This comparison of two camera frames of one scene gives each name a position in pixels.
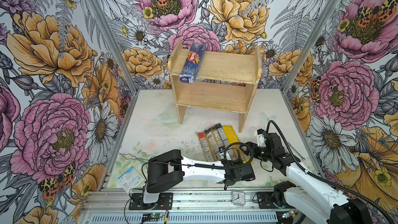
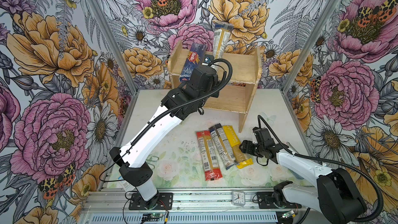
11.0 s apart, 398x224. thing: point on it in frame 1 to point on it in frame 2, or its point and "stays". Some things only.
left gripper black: [239, 161] to [215, 83]
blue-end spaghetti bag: [223, 142] stays
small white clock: [238, 198] stays
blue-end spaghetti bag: [219, 139] to [222, 33]
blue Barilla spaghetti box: [193, 63] stays
